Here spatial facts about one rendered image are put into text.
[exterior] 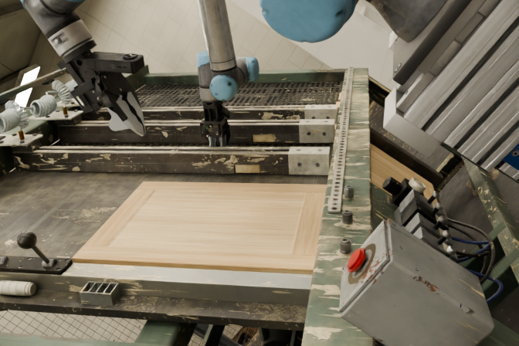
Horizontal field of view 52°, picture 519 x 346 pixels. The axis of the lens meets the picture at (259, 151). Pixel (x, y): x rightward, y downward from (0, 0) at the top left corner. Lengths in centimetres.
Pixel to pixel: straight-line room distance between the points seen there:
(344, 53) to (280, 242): 413
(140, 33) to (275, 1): 671
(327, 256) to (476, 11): 58
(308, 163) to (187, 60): 570
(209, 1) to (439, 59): 77
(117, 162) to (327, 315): 104
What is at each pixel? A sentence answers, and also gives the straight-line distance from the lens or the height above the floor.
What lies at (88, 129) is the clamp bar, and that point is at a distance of 216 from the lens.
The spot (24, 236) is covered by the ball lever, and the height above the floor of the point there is 143.
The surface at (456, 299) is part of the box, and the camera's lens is 77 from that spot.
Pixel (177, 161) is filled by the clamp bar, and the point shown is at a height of 130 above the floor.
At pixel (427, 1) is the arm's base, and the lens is 82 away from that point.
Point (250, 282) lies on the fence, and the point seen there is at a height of 100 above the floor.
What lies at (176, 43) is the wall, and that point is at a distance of 723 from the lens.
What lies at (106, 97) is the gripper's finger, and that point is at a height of 144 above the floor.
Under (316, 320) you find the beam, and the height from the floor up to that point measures 89.
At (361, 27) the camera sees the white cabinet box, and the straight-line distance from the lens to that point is 521.
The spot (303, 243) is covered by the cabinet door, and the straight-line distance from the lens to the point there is 125.
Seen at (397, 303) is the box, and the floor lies 88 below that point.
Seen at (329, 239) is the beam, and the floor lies 89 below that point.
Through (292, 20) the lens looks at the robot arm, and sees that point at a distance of 73.
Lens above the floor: 118
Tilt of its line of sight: 3 degrees down
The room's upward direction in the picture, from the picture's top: 57 degrees counter-clockwise
